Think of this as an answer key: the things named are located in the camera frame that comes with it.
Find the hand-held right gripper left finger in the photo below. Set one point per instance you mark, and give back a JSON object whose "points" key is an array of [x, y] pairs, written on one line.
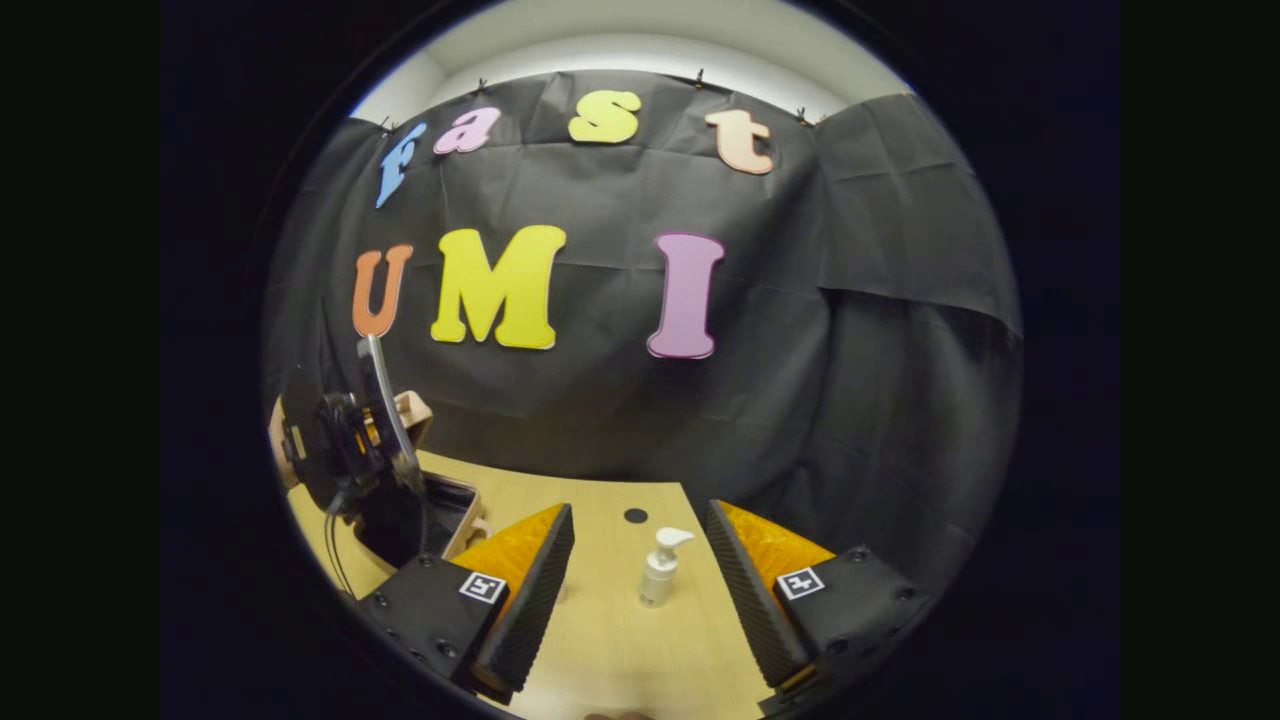
{"points": [[530, 620]]}

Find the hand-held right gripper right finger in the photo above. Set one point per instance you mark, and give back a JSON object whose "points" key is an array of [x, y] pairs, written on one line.
{"points": [[760, 620]]}

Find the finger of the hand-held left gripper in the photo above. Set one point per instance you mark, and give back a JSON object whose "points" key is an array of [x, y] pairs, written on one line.
{"points": [[371, 430]]}

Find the pink suitcase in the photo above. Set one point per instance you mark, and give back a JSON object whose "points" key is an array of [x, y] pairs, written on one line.
{"points": [[410, 418]]}

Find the white pump bottle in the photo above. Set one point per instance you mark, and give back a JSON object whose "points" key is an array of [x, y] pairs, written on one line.
{"points": [[657, 575]]}

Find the black backdrop cloth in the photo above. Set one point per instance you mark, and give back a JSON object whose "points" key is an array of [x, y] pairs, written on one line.
{"points": [[800, 400]]}

